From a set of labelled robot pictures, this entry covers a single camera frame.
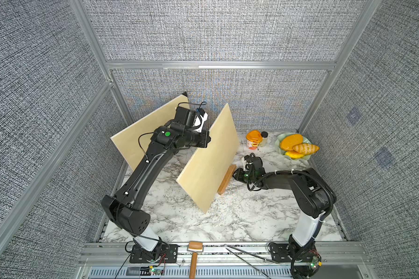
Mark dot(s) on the wooden easel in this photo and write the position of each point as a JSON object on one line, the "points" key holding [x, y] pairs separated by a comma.
{"points": [[228, 175]]}

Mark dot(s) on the wooden canvas board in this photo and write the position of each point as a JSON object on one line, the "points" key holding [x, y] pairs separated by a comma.
{"points": [[132, 141], [206, 169]]}

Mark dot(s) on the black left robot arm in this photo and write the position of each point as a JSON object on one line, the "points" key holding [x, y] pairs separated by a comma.
{"points": [[184, 131]]}

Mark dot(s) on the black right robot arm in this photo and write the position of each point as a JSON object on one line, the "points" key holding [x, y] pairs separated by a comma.
{"points": [[314, 197]]}

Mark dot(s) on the small black-capped bottle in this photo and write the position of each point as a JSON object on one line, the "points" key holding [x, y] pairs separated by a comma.
{"points": [[264, 135]]}

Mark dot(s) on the green plate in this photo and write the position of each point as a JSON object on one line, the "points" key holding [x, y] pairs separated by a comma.
{"points": [[278, 149]]}

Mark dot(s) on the orange mango toy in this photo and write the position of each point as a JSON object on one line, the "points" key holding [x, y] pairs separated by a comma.
{"points": [[290, 141]]}

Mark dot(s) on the yellow fruit toy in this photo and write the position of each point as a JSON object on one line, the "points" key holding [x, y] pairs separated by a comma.
{"points": [[294, 154]]}

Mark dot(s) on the striped bread toy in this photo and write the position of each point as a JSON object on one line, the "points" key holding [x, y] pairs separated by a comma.
{"points": [[306, 148]]}

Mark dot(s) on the metal tongs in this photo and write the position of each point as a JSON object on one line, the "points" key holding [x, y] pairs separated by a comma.
{"points": [[257, 257]]}

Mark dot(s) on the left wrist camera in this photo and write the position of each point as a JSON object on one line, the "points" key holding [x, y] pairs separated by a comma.
{"points": [[201, 117]]}

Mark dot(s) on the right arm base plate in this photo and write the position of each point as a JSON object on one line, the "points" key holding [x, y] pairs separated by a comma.
{"points": [[284, 253]]}

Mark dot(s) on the wooden handled brush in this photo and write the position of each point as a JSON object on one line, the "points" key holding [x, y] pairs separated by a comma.
{"points": [[195, 247]]}

